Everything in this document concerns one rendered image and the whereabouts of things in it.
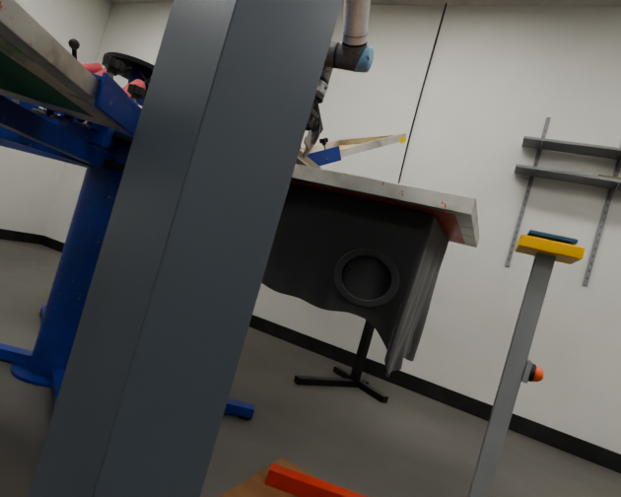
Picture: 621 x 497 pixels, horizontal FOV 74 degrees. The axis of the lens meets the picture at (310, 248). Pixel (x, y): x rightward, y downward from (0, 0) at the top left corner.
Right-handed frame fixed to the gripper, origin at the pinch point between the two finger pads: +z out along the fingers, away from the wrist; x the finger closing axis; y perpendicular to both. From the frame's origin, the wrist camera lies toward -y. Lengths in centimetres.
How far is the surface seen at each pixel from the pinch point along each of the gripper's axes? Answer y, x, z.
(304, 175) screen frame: 29.3, 19.1, 12.6
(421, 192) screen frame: 29, 49, 11
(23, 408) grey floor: 27, -61, 109
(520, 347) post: 14, 78, 39
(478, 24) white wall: -200, 9, -175
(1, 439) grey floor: 42, -47, 109
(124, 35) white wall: -199, -375, -150
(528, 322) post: 14, 79, 33
